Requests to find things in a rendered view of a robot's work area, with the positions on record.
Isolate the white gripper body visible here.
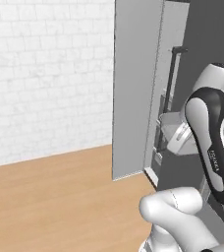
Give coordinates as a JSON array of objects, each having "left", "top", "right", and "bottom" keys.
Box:
[{"left": 166, "top": 121, "right": 200, "bottom": 157}]

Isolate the grey freezer door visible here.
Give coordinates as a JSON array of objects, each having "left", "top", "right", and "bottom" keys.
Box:
[{"left": 112, "top": 0, "right": 191, "bottom": 190}]

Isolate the pale grey door shelf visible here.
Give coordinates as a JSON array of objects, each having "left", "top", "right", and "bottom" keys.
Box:
[{"left": 158, "top": 111, "right": 185, "bottom": 134}]

